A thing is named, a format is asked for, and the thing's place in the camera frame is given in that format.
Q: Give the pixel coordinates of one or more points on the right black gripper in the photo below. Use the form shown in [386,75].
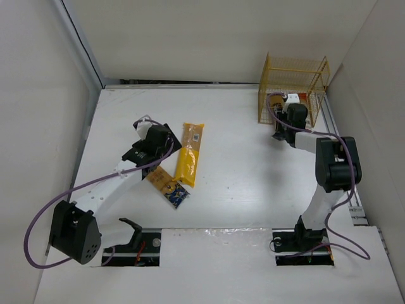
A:
[280,118]

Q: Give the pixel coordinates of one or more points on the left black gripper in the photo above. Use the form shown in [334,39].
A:
[172,139]

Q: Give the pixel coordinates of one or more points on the red white spaghetti bag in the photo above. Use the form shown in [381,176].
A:
[303,97]

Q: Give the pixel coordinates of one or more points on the yellow spaghetti bag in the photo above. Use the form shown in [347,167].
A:
[188,156]

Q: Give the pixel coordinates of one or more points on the dark blue spaghetti bag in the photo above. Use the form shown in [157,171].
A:
[275,103]

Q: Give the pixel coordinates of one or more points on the orange blue pasta bag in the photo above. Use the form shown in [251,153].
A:
[173,192]

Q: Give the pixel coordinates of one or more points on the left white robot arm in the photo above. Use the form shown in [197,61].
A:
[75,229]

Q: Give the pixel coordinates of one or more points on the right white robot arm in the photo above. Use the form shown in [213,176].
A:
[337,165]

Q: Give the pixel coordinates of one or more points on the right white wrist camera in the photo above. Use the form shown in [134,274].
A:
[289,99]

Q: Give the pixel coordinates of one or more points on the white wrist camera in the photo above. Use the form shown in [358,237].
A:
[289,99]
[142,126]

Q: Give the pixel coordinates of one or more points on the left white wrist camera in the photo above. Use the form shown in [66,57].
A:
[142,126]

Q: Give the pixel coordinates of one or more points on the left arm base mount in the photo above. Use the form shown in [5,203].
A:
[143,252]

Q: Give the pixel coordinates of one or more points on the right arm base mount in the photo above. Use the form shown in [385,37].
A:
[294,248]

